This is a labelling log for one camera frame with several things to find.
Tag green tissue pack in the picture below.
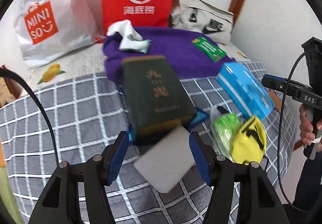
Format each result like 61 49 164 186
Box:
210 106 241 160

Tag white sponge block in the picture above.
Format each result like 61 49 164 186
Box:
134 126 195 193

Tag yellow black pouch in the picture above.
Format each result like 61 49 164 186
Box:
230 115 267 165

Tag green wet wipes packet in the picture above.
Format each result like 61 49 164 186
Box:
192 37 226 62

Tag person right hand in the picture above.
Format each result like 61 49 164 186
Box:
299 104 315 145

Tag blue tissue box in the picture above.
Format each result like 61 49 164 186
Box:
216 62 275 120

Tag grey checkered tablecloth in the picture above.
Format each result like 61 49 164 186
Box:
0 61 297 224

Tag dark green tea tin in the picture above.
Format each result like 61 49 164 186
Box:
121 55 196 144

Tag purple towel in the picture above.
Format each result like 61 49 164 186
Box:
103 27 235 83

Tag patterned book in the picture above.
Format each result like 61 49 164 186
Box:
0 77 21 107

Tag grey Nike pouch bag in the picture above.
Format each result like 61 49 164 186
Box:
170 0 234 45

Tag white Miniso plastic bag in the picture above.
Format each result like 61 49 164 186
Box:
14 0 98 70

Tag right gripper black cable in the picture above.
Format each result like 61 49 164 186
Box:
276 51 315 214

